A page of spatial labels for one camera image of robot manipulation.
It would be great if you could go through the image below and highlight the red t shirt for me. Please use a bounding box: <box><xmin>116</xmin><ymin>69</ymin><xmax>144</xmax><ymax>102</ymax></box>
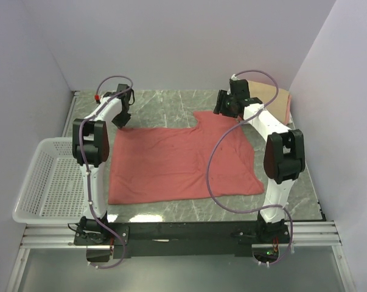
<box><xmin>108</xmin><ymin>111</ymin><xmax>264</xmax><ymax>205</ymax></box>

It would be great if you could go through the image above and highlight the white plastic laundry basket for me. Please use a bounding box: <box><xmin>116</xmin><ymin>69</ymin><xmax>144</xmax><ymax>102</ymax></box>
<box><xmin>12</xmin><ymin>137</ymin><xmax>85</xmax><ymax>224</ymax></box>

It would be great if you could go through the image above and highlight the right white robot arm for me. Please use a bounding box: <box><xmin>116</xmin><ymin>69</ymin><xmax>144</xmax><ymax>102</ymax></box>
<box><xmin>213</xmin><ymin>77</ymin><xmax>306</xmax><ymax>243</ymax></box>

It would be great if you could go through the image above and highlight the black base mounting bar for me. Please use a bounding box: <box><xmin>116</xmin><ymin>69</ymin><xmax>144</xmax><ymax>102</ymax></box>
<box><xmin>74</xmin><ymin>218</ymin><xmax>292</xmax><ymax>262</ymax></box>

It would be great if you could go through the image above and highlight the folded pink t shirt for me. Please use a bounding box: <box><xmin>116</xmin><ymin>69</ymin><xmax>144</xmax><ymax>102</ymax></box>
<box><xmin>284</xmin><ymin>94</ymin><xmax>293</xmax><ymax>125</ymax></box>

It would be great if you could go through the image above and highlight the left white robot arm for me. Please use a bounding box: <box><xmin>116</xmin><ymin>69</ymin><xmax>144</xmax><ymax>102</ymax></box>
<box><xmin>72</xmin><ymin>84</ymin><xmax>135</xmax><ymax>245</ymax></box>

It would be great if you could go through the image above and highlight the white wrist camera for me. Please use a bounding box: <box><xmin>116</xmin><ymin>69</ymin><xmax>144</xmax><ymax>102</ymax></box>
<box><xmin>94</xmin><ymin>91</ymin><xmax>114</xmax><ymax>104</ymax></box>
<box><xmin>230</xmin><ymin>74</ymin><xmax>240</xmax><ymax>81</ymax></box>

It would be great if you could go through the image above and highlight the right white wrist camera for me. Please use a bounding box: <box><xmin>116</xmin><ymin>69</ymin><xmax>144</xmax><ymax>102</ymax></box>
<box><xmin>230</xmin><ymin>74</ymin><xmax>240</xmax><ymax>81</ymax></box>

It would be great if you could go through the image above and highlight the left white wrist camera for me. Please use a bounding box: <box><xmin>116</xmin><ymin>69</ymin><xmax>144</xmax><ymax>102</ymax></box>
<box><xmin>94</xmin><ymin>91</ymin><xmax>114</xmax><ymax>104</ymax></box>

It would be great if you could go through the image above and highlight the folded beige t shirt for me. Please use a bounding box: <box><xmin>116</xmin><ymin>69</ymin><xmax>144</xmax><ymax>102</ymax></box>
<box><xmin>248</xmin><ymin>80</ymin><xmax>290</xmax><ymax>125</ymax></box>

